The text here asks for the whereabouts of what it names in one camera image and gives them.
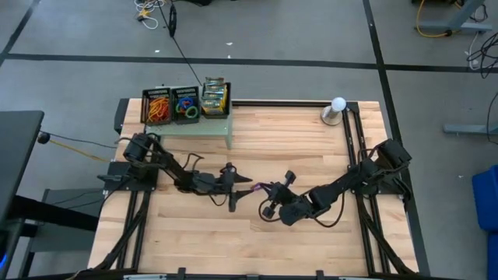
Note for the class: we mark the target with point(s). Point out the purple coil wristband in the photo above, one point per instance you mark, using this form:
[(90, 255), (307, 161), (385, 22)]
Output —
[(257, 187)]

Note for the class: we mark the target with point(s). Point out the red rubber band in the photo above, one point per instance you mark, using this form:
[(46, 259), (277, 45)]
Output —
[(165, 113)]

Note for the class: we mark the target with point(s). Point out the green perforated metal shelf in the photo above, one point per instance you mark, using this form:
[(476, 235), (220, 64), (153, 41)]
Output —
[(186, 130)]

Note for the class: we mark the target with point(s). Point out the lamp with white bulb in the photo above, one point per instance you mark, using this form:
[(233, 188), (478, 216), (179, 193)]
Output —
[(338, 103)]

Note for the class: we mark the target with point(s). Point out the black mesh basket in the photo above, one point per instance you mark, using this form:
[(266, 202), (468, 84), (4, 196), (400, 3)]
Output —
[(174, 118), (144, 105), (229, 101)]

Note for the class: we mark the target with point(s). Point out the black aluminium table frame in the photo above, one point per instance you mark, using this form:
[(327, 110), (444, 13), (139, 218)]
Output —
[(272, 103)]

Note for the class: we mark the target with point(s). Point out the grey stand leg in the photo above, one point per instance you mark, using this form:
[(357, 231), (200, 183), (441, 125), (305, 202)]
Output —
[(459, 26)]

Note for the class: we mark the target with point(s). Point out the orange rubber band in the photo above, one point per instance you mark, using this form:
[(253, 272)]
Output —
[(162, 102)]

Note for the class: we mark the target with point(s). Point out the blue and yellow crayon box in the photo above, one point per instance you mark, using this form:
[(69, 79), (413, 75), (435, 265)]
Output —
[(212, 107)]

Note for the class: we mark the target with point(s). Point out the black round knob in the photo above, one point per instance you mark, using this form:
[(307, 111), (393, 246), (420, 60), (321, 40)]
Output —
[(43, 137)]

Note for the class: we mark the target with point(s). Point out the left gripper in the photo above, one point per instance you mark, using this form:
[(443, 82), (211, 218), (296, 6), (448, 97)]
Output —
[(218, 183)]

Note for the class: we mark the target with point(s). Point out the blue bin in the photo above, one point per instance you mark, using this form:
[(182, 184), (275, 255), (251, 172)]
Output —
[(486, 202)]

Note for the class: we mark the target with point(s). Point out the black desk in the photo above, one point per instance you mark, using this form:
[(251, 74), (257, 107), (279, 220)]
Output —
[(19, 155)]

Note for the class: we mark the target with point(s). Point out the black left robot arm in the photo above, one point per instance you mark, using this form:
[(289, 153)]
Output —
[(171, 167)]

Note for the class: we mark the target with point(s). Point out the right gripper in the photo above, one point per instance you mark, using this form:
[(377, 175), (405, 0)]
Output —
[(290, 204)]

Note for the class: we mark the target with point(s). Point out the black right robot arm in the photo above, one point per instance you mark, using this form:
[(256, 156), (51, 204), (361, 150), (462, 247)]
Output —
[(350, 177)]

